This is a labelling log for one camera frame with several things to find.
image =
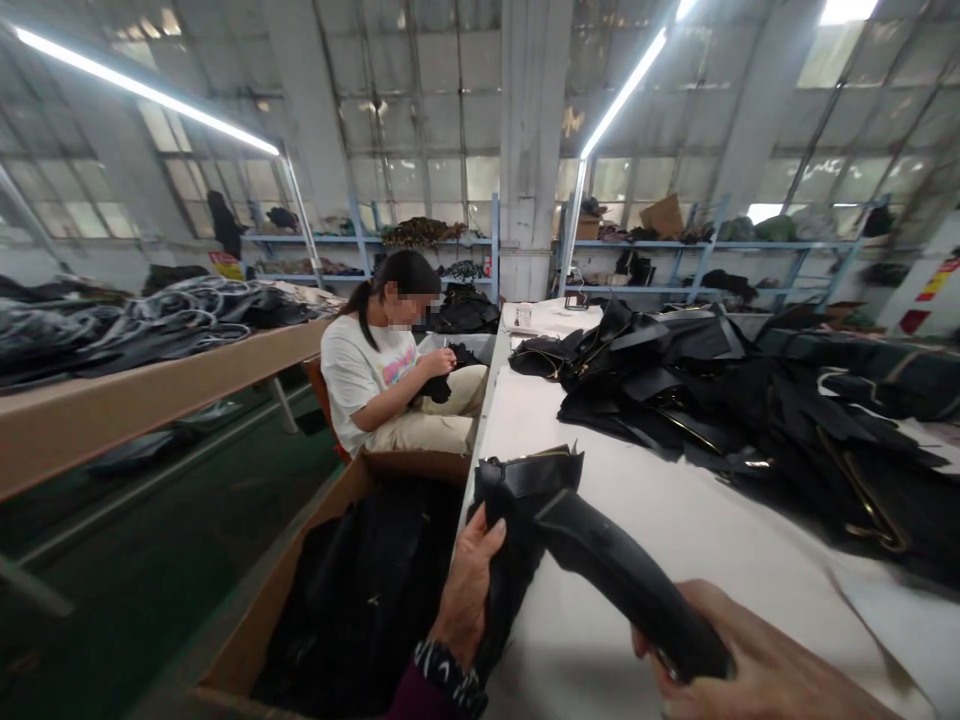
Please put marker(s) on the person's left hand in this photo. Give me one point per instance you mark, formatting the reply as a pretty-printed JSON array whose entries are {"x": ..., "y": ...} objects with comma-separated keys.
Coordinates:
[{"x": 465, "y": 600}]

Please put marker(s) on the person's right hand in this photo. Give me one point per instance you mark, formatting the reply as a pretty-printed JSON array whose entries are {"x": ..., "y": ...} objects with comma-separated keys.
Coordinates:
[{"x": 742, "y": 675}]

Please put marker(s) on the person's right fingers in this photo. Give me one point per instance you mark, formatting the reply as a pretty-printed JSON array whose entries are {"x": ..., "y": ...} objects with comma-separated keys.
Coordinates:
[{"x": 651, "y": 664}]

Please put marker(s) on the black leather bag piece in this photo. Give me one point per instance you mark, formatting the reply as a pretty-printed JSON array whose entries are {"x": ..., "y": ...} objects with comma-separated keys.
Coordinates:
[{"x": 600, "y": 540}]

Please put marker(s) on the white paper sheet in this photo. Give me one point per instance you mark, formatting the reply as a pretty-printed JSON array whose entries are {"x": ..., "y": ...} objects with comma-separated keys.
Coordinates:
[{"x": 889, "y": 637}]

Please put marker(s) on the pile of black leather pieces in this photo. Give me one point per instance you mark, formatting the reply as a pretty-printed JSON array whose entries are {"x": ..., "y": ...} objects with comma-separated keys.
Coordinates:
[{"x": 750, "y": 390}]

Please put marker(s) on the cardboard box of black pieces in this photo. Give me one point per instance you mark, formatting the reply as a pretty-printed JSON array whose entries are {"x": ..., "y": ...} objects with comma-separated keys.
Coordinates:
[{"x": 352, "y": 600}]

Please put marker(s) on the black fabric piece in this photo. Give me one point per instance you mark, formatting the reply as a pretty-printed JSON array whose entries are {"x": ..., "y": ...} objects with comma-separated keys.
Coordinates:
[{"x": 439, "y": 386}]

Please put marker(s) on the small white carton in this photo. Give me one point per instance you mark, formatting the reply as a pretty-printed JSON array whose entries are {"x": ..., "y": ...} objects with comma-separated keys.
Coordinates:
[{"x": 527, "y": 318}]

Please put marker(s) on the blue metal shelf with goods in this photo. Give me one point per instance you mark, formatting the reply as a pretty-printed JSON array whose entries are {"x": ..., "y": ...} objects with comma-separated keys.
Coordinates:
[
  {"x": 420, "y": 244},
  {"x": 712, "y": 251}
]

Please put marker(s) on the brown chair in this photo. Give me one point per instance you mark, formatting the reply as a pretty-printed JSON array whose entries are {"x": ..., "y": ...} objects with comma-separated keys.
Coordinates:
[{"x": 322, "y": 405}]

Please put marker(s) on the long tube light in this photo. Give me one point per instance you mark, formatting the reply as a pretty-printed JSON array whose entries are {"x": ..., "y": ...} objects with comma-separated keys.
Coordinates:
[
  {"x": 624, "y": 86},
  {"x": 150, "y": 91}
]

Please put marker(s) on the brown table with grey pieces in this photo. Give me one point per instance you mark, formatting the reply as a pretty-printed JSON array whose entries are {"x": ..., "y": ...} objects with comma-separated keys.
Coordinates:
[{"x": 150, "y": 375}]

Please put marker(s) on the red wall sign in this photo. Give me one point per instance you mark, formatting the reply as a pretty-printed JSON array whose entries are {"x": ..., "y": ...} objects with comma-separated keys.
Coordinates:
[
  {"x": 226, "y": 266},
  {"x": 930, "y": 296}
]

